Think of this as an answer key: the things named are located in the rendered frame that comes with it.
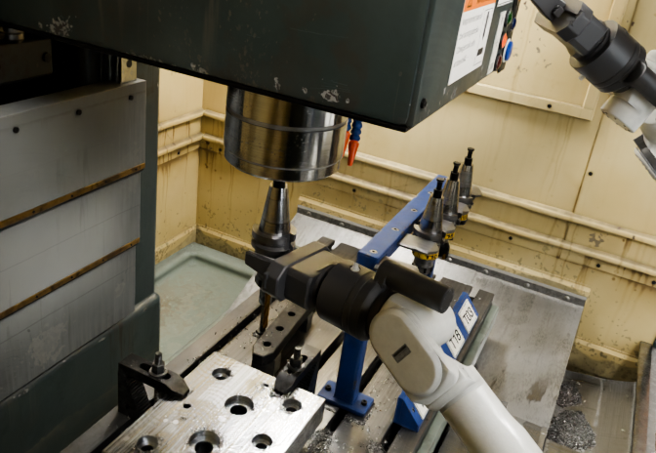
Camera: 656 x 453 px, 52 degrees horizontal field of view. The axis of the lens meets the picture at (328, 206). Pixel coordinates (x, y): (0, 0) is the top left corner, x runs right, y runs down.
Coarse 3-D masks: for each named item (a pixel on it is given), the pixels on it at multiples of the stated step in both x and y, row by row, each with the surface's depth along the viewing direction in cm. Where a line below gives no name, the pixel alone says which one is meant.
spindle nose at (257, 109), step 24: (240, 96) 81; (264, 96) 80; (240, 120) 82; (264, 120) 81; (288, 120) 80; (312, 120) 81; (336, 120) 83; (240, 144) 84; (264, 144) 82; (288, 144) 82; (312, 144) 83; (336, 144) 85; (240, 168) 85; (264, 168) 83; (288, 168) 83; (312, 168) 84; (336, 168) 88
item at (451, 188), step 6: (450, 180) 134; (444, 186) 135; (450, 186) 134; (456, 186) 134; (444, 192) 135; (450, 192) 134; (456, 192) 135; (444, 198) 135; (450, 198) 135; (456, 198) 135; (444, 204) 135; (450, 204) 135; (456, 204) 136; (444, 210) 136; (450, 210) 135; (456, 210) 136
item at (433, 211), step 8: (432, 200) 125; (440, 200) 125; (432, 208) 125; (440, 208) 125; (424, 216) 127; (432, 216) 125; (440, 216) 126; (424, 224) 127; (432, 224) 126; (440, 224) 127; (432, 232) 126
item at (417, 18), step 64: (0, 0) 87; (64, 0) 82; (128, 0) 78; (192, 0) 74; (256, 0) 71; (320, 0) 68; (384, 0) 65; (448, 0) 67; (512, 0) 97; (192, 64) 77; (256, 64) 73; (320, 64) 70; (384, 64) 67; (448, 64) 74
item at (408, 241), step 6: (408, 234) 127; (402, 240) 124; (408, 240) 124; (414, 240) 125; (420, 240) 125; (426, 240) 125; (402, 246) 123; (408, 246) 123; (414, 246) 123; (420, 246) 123; (426, 246) 123; (432, 246) 124; (420, 252) 122; (426, 252) 121; (432, 252) 122
